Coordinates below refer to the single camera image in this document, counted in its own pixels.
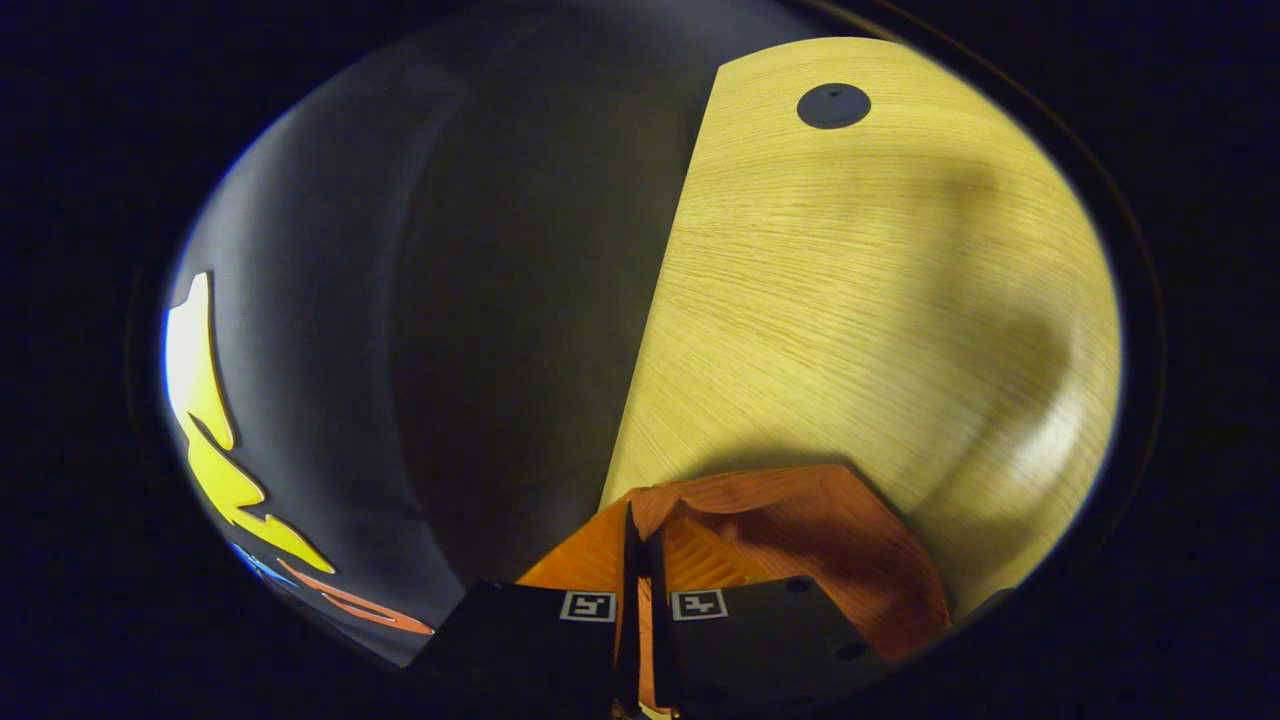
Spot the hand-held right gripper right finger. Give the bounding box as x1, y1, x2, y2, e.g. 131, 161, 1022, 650
646, 515, 893, 720

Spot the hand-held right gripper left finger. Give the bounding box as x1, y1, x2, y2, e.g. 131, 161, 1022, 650
403, 500, 642, 720

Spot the rust orange coat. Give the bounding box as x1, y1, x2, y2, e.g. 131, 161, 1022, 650
600, 463, 953, 716

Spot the black backdrop cloth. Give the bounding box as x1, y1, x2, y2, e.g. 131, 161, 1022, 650
160, 0, 721, 669

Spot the black round table cap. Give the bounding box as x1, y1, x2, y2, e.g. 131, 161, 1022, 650
796, 83, 872, 130

